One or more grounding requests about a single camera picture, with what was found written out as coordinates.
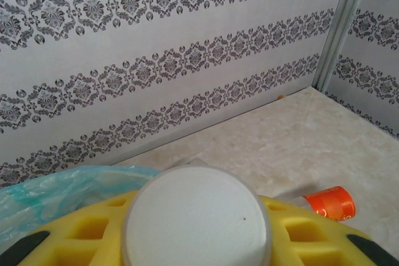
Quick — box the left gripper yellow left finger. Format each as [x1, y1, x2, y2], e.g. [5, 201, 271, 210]
[0, 189, 140, 266]

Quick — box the clear bottle orange label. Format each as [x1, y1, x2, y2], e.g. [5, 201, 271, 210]
[277, 184, 357, 223]

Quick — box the aluminium frame post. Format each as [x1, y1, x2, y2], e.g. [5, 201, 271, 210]
[313, 0, 380, 92]

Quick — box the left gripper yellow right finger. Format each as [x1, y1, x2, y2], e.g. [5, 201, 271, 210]
[258, 196, 399, 266]

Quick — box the clear bottle green white label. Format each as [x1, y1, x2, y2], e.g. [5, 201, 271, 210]
[123, 158, 272, 266]

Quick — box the light blue bin liner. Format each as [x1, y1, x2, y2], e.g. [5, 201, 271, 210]
[0, 164, 163, 248]

